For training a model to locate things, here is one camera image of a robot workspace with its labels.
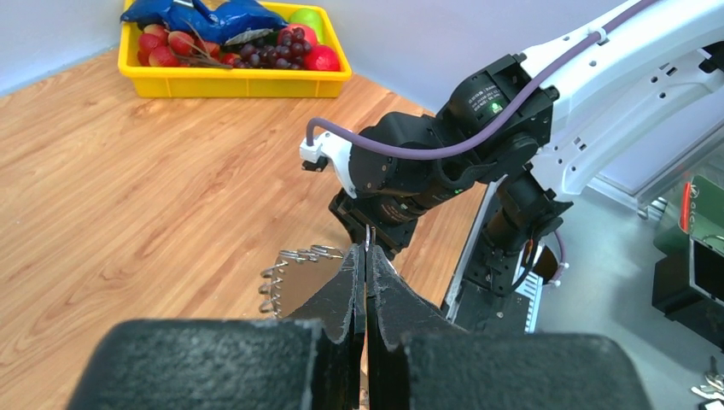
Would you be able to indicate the yellow plastic bin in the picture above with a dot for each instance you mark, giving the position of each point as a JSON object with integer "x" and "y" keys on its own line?
{"x": 198, "y": 82}

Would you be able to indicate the metal key organizer ring plate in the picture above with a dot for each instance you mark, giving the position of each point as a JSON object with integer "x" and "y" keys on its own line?
{"x": 298, "y": 275}

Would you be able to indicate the red cherries bunch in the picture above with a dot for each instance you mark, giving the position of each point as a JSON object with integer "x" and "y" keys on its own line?
{"x": 157, "y": 46}

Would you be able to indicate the green apple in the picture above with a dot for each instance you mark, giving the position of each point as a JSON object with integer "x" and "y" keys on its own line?
{"x": 311, "y": 22}

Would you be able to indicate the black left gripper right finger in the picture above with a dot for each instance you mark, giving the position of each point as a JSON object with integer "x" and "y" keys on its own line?
{"x": 418, "y": 360}

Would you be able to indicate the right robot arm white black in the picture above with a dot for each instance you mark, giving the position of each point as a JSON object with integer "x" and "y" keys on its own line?
{"x": 539, "y": 124}

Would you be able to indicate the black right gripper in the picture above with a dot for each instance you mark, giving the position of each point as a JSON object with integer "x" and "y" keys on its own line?
{"x": 393, "y": 193}

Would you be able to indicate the red peach fruit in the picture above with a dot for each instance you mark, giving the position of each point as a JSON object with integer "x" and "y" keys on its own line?
{"x": 297, "y": 33}

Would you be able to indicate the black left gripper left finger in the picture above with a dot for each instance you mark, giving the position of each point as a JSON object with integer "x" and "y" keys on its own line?
{"x": 307, "y": 360}

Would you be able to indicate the purple grape bunch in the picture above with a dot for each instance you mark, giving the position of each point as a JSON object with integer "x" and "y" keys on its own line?
{"x": 267, "y": 53}

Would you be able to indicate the red apple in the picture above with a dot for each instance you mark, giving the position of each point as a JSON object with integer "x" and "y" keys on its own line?
{"x": 322, "y": 58}

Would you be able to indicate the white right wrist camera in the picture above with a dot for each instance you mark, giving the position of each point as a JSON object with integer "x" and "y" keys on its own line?
{"x": 328, "y": 149}

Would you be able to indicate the blue chips bag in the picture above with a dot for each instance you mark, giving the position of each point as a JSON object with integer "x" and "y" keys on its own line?
{"x": 232, "y": 22}

